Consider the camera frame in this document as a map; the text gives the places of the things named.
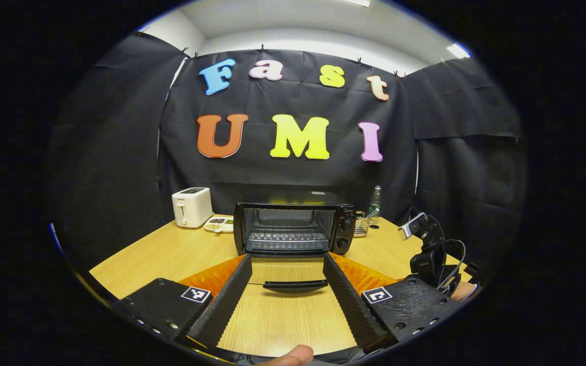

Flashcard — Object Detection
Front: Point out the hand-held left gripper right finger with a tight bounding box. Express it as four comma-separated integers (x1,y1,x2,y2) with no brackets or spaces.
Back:
323,252,460,351

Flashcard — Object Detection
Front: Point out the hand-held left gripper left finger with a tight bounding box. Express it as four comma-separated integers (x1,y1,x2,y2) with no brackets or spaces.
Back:
114,254,253,350

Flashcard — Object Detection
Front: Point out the black electric oven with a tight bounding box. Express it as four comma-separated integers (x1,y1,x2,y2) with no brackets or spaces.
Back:
233,192,357,295

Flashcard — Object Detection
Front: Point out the green glass bottle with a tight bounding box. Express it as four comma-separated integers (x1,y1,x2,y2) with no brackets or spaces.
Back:
368,186,382,228

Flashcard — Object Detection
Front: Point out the white divided snack plate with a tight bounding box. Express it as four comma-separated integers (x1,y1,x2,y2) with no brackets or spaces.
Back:
203,216,235,233

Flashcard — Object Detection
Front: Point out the white toaster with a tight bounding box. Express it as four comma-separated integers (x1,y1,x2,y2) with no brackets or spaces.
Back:
172,187,214,228

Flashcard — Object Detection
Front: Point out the black backdrop cloth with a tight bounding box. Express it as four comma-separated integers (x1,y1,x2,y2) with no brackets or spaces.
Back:
49,33,528,285

